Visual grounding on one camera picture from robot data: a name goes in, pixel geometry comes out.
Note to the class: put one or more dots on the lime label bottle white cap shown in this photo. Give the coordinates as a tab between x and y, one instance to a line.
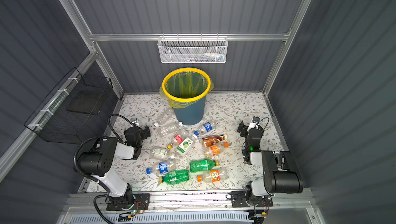
184	147

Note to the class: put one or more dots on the items in white basket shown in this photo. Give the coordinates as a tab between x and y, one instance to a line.
211	57

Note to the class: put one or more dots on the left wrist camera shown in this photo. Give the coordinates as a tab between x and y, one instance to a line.
135	120

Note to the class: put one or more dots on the clear bottle white cap far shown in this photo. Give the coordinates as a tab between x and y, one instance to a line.
164	116

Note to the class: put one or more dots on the orange label bottle orange cap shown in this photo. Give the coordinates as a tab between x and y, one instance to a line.
215	149

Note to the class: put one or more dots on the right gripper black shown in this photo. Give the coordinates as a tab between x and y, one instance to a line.
244	128

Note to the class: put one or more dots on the pink label bottle yellow cap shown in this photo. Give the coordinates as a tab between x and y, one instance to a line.
177	138

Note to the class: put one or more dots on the blue label bottle blue cap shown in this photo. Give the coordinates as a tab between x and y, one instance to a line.
162	168

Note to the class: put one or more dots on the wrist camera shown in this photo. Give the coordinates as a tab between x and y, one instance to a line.
135	120
254	123

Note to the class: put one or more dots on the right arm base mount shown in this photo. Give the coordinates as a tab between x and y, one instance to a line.
244	199

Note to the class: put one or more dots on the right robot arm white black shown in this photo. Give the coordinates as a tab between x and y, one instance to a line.
280	171

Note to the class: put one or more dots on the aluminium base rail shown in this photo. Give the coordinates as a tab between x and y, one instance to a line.
162	201

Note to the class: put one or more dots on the white ventilation grille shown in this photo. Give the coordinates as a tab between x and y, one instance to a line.
221	217

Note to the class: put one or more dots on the teal bin with yellow rim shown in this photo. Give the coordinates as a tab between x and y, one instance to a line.
192	114

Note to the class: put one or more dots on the brown tea bottle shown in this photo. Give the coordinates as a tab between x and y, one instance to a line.
211	140

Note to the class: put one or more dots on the black wire basket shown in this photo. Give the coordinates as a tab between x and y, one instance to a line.
75	113

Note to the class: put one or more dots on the white wire mesh basket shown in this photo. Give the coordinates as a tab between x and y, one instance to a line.
177	51

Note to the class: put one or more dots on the orange soda bottle front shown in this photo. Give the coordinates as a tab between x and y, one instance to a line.
213	176

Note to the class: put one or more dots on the green bottle yellow cap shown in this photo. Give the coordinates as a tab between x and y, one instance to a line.
202	165
175	177

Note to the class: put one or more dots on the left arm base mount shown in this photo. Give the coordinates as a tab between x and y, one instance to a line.
135	202

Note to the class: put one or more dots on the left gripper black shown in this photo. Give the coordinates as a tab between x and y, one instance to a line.
144	133

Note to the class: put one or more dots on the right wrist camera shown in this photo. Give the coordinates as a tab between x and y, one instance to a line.
254	123

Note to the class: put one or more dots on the clear ribbed bottle white cap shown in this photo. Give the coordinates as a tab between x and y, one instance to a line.
168	128

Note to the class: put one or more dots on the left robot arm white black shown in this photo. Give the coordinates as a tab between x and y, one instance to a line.
93	159

